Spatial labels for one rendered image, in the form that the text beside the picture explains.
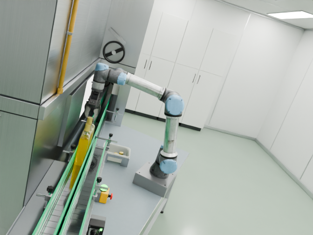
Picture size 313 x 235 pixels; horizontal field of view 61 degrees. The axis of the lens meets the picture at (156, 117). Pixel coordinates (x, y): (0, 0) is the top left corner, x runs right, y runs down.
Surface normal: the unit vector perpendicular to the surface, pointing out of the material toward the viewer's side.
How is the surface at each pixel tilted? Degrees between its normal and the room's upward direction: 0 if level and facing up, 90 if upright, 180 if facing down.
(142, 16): 90
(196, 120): 90
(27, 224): 0
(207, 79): 90
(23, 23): 90
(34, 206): 0
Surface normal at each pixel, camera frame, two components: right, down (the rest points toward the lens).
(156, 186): -0.33, 0.21
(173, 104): 0.07, 0.18
